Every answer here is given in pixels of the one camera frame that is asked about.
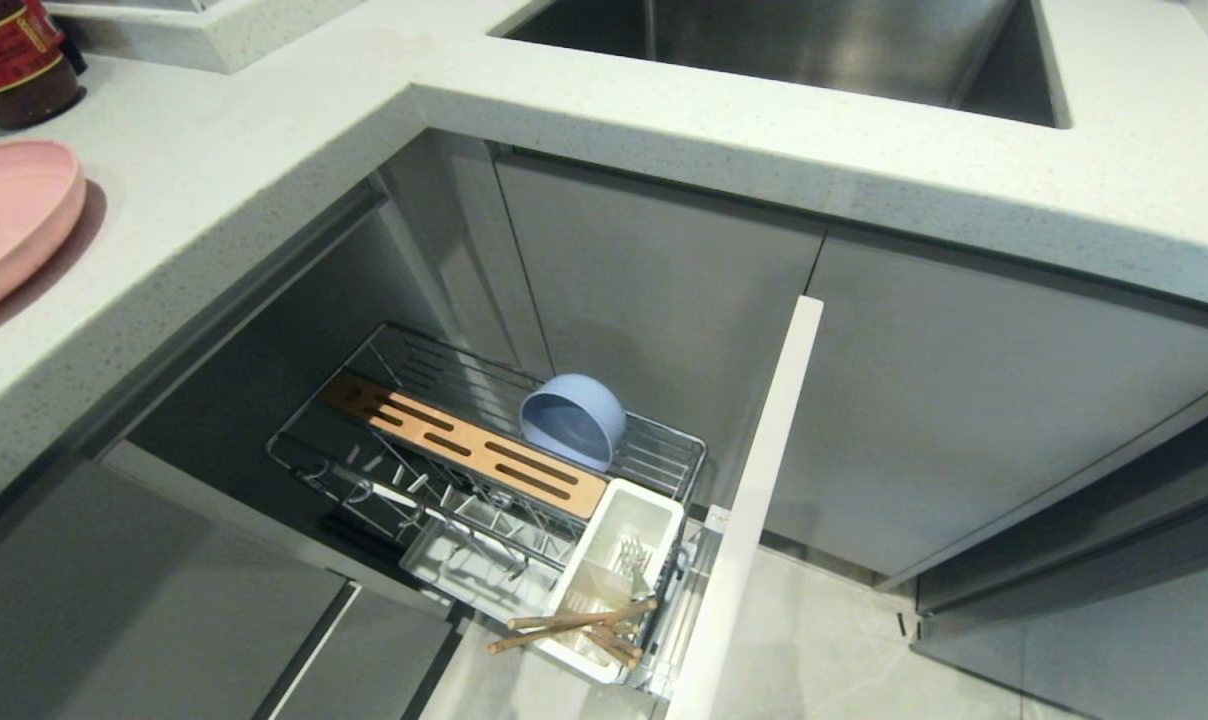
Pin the blue bowl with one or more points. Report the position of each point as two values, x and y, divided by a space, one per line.
572 420

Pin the wooden slotted knife holder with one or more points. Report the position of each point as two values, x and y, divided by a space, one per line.
464 445

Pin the metal fork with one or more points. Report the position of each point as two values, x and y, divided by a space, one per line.
632 562

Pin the white drawer front panel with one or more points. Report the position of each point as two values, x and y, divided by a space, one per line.
749 510

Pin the white utensil caddy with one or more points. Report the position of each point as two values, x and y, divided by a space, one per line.
614 580

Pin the white drip tray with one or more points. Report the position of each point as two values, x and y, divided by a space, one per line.
484 565

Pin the wooden chopstick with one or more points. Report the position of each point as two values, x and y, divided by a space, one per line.
574 620
554 632

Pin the stainless steel sink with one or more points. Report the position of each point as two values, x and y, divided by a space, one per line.
794 45

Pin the grey cabinet door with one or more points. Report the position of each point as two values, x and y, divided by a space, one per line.
974 400

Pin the pink plate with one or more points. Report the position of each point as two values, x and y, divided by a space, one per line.
9 215

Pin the dark sauce jar red label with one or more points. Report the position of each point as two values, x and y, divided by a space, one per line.
14 60

